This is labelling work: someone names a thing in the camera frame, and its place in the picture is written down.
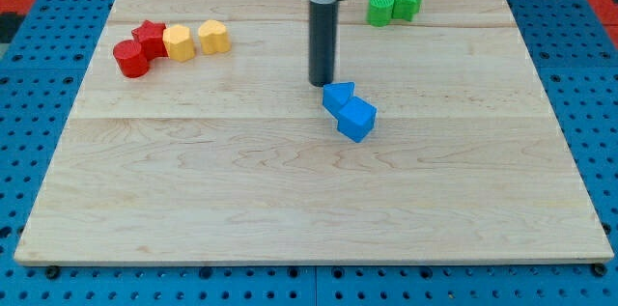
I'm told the green cylinder block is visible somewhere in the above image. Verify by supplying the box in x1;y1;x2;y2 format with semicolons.
366;0;394;27

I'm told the light wooden board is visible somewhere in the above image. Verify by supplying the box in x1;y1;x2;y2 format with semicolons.
14;0;614;266

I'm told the blue cube block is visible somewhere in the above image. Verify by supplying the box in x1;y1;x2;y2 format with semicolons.
337;97;377;143

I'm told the yellow heart block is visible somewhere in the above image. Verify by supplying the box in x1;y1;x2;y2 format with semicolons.
198;19;232;55

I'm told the red star block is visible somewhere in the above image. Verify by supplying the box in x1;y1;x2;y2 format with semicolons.
131;20;168;61

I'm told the yellow hexagon block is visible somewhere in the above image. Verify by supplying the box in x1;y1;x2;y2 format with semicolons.
162;24;196;62

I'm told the red cylinder block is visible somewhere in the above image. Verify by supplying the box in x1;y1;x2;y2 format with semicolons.
112;40;150;78

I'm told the blue triangle block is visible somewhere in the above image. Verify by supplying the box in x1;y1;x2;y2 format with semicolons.
322;82;355;119

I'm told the green star block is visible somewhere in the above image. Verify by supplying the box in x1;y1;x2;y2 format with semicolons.
391;0;423;21

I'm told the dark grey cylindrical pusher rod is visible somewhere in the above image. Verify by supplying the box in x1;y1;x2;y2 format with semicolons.
308;2;339;87

